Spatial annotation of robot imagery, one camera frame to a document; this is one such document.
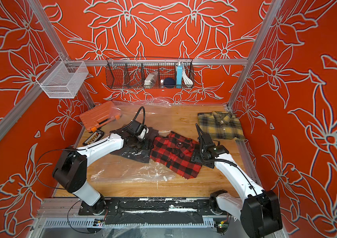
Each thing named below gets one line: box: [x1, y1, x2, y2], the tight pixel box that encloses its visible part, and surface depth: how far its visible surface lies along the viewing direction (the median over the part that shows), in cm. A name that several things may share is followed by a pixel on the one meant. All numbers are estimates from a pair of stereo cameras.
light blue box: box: [175, 64, 183, 89], surface depth 90 cm
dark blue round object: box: [163, 77, 176, 89], surface depth 97 cm
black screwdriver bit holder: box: [82, 129, 105, 146], surface depth 101 cm
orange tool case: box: [79, 100, 122, 133], surface depth 109 cm
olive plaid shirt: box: [198, 110, 246, 141], surface depth 107 cm
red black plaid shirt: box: [149, 131, 203, 180], surface depth 90 cm
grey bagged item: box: [143, 71, 159, 89], surface depth 94 cm
